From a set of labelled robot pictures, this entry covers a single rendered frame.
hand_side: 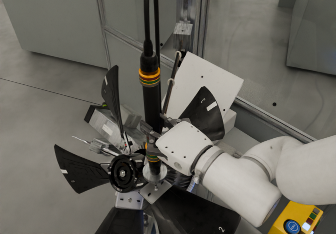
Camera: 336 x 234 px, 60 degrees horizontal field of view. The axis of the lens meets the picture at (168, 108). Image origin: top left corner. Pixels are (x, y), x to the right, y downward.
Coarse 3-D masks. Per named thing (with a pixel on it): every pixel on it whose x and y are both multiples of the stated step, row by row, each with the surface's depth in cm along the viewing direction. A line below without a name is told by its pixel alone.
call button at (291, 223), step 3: (288, 222) 93; (291, 222) 93; (294, 222) 93; (288, 225) 92; (291, 225) 92; (294, 225) 92; (297, 225) 92; (288, 228) 91; (291, 228) 91; (294, 228) 91; (297, 228) 91; (288, 231) 91; (291, 231) 91; (294, 231) 91; (297, 231) 91
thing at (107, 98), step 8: (112, 72) 97; (104, 80) 105; (112, 80) 97; (112, 88) 97; (104, 96) 110; (112, 96) 98; (112, 104) 99; (112, 112) 106; (120, 120) 94; (120, 128) 96
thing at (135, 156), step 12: (120, 156) 90; (132, 156) 90; (144, 156) 94; (108, 168) 92; (120, 168) 91; (132, 168) 88; (120, 180) 90; (132, 180) 88; (144, 180) 90; (120, 192) 89
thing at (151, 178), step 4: (144, 168) 84; (148, 168) 84; (160, 168) 84; (164, 168) 84; (144, 172) 83; (148, 172) 83; (160, 172) 83; (164, 172) 83; (144, 176) 82; (148, 176) 82; (152, 176) 82; (156, 176) 82; (160, 176) 82; (164, 176) 82; (148, 180) 81; (152, 180) 81; (156, 180) 81; (160, 180) 81
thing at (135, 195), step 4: (132, 192) 95; (136, 192) 95; (120, 196) 94; (124, 196) 94; (128, 196) 95; (132, 196) 95; (136, 196) 96; (140, 196) 96; (116, 200) 94; (120, 200) 94; (124, 200) 95; (132, 200) 95; (140, 200) 96; (116, 204) 94; (120, 204) 94; (124, 204) 95; (128, 204) 95; (132, 204) 95; (136, 204) 96; (140, 204) 96; (120, 208) 94; (124, 208) 95; (128, 208) 95; (132, 208) 96; (136, 208) 96; (140, 208) 96
